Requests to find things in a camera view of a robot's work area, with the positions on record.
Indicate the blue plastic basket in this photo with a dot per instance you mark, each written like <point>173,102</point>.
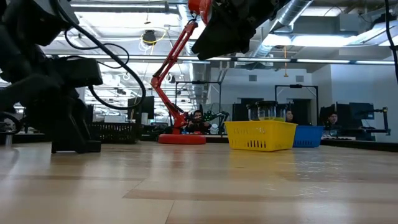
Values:
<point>309,137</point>

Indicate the black computer monitor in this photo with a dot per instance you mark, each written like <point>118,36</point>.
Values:
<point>149,109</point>

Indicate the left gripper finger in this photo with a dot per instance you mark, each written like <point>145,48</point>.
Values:
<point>62,130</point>
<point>81,130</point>

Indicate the black plastic basket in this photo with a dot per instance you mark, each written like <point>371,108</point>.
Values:
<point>115,133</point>

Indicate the person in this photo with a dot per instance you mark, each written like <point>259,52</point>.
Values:
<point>333,118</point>
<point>198,123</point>
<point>289,115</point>

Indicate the yellow plastic basket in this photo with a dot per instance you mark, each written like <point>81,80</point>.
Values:
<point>261,137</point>

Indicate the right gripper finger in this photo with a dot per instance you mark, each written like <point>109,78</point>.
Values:
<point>224,40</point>

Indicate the black ceiling-hung device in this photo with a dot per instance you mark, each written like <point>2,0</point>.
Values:
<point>149,37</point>

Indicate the red desk lamp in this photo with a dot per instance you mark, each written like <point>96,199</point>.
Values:
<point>182,139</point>

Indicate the silver spiral air duct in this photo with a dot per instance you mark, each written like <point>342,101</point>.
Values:
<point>295,11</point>

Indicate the black metal stand frame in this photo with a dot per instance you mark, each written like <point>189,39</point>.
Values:
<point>295,86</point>
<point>199,82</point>

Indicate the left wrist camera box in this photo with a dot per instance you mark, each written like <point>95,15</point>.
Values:
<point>81,73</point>

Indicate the white box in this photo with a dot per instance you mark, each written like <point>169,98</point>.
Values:
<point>115,119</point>

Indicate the black partition screen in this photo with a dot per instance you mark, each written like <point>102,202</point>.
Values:
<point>303,112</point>

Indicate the long ceiling light strip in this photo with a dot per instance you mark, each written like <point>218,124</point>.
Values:
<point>264,59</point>

